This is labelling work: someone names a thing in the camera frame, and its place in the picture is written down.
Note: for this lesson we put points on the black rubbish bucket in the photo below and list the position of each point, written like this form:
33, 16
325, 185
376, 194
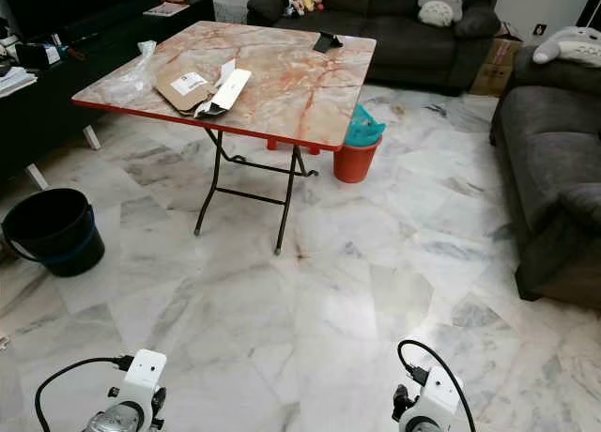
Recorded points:
61, 242

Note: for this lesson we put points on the black TV cabinet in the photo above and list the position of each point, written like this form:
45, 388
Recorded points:
47, 122

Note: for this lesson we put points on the white paper stack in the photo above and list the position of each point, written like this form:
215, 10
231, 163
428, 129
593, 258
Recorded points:
14, 81

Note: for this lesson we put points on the brown cardboard mailer envelope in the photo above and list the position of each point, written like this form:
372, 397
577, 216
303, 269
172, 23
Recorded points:
177, 90

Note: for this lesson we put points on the clear plastic bag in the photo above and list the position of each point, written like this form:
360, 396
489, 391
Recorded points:
146, 52

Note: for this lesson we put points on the black television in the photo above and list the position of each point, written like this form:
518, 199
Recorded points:
66, 0

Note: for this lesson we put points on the thin printed booklet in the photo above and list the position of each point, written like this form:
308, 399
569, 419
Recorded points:
166, 9

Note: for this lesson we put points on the white paper packaging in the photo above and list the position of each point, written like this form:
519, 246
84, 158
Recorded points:
233, 86

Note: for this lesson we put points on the white lace covered stool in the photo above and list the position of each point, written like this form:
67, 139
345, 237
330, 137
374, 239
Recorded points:
230, 9

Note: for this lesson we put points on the marble top folding table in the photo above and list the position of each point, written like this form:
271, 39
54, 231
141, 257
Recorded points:
291, 80

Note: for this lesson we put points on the orange plastic bucket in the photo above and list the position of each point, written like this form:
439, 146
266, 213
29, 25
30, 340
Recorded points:
353, 162

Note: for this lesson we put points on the small black stand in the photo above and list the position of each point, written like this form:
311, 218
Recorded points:
327, 41

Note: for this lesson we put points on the teal plastic bag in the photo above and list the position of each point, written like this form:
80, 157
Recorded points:
362, 130

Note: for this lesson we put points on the dark grey sofa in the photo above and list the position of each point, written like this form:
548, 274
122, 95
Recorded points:
385, 23

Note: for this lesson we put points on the brown cardboard box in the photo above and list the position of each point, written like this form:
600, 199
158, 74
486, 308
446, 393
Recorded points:
496, 64

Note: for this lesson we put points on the dark grey armchair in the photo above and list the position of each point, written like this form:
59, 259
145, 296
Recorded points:
549, 160

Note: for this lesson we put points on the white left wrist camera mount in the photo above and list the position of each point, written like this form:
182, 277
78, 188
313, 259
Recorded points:
146, 374

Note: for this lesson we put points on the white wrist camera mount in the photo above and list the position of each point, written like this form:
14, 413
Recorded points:
441, 394
146, 374

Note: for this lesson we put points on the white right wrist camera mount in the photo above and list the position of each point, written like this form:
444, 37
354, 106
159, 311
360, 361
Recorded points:
441, 394

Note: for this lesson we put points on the black wall socket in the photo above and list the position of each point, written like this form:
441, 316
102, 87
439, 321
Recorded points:
539, 29

